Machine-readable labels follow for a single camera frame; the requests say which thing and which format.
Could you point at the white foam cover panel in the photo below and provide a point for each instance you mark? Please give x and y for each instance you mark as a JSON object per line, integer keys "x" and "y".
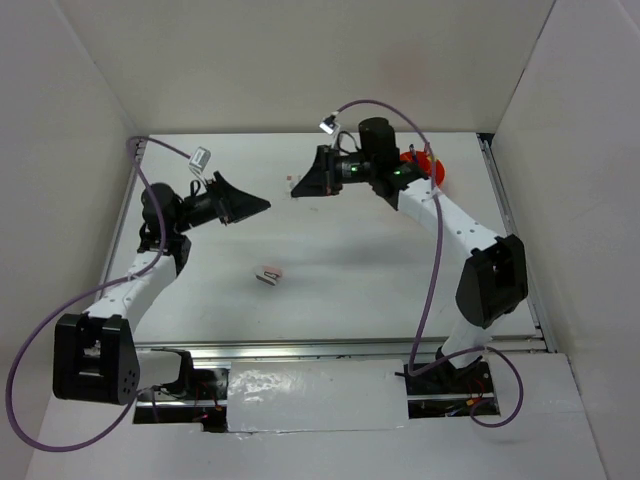
{"x": 316, "y": 396}

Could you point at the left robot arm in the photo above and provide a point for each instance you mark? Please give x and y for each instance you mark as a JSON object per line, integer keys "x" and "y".
{"x": 95, "y": 358}

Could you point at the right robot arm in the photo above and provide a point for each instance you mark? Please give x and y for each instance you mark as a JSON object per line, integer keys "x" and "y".
{"x": 493, "y": 280}

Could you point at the orange round organizer container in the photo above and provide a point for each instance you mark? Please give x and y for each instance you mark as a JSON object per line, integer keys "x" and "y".
{"x": 424, "y": 161}

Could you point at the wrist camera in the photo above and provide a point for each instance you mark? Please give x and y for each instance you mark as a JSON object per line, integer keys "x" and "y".
{"x": 329, "y": 124}
{"x": 199, "y": 160}

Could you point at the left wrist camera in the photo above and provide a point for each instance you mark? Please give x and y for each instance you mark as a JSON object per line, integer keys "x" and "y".
{"x": 199, "y": 160}

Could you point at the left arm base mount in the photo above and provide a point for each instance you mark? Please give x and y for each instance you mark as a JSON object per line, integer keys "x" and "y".
{"x": 175, "y": 390}

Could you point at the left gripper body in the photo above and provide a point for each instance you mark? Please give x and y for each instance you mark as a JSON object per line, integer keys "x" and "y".
{"x": 222, "y": 205}

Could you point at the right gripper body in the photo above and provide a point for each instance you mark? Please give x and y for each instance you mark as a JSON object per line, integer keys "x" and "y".
{"x": 336, "y": 171}

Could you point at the pink white mini stapler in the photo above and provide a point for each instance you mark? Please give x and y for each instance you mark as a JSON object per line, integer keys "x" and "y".
{"x": 268, "y": 274}

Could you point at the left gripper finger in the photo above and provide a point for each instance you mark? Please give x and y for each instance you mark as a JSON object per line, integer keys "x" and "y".
{"x": 235, "y": 197}
{"x": 242, "y": 209}

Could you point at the aluminium table frame rail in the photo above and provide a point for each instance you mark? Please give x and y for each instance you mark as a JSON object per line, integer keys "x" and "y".
{"x": 356, "y": 272}

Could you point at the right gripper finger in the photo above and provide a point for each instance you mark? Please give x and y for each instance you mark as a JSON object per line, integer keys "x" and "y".
{"x": 317, "y": 174}
{"x": 309, "y": 191}

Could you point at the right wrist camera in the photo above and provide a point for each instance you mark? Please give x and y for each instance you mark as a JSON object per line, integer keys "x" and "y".
{"x": 329, "y": 124}

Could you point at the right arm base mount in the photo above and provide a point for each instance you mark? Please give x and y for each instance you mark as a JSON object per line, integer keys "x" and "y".
{"x": 445, "y": 392}

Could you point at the blue pen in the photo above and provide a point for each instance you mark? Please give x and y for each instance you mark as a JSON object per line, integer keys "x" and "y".
{"x": 413, "y": 150}

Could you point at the white eraser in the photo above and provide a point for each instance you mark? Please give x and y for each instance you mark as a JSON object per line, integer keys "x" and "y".
{"x": 291, "y": 182}

